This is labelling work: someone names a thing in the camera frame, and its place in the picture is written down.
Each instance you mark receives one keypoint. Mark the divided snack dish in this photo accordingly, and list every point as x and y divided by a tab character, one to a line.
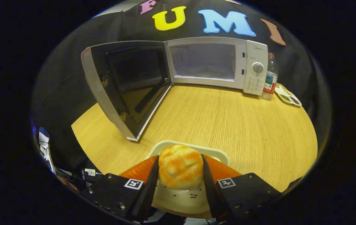
287	97

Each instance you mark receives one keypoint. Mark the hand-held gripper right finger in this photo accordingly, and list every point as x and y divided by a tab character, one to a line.
211	193

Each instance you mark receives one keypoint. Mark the white and blue object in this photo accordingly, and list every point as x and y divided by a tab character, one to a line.
45	140

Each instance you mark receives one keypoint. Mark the white microwave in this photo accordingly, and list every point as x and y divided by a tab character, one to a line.
256	84

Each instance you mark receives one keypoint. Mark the golden bread bun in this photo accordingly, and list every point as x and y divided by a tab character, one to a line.
181	167

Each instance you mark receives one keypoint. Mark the cream cherry print plate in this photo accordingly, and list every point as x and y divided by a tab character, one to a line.
181	200

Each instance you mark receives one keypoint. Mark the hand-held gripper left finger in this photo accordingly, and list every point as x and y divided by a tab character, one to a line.
148	193

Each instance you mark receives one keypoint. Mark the clear plastic water bottle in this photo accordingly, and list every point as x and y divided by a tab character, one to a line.
269	81

